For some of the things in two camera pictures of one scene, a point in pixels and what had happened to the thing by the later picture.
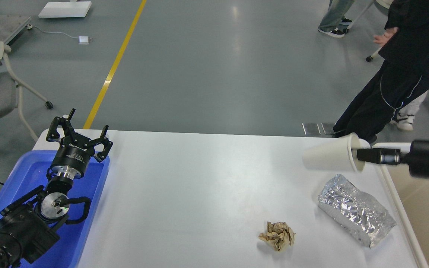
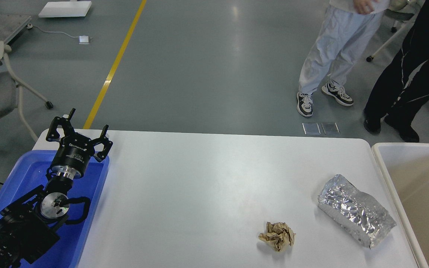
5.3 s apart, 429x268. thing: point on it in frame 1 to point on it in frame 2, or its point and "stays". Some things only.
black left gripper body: x=73 y=157 stays
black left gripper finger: x=107 y=143 stays
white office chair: x=386 y=3 to x=404 y=13
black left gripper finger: x=68 y=129 stays
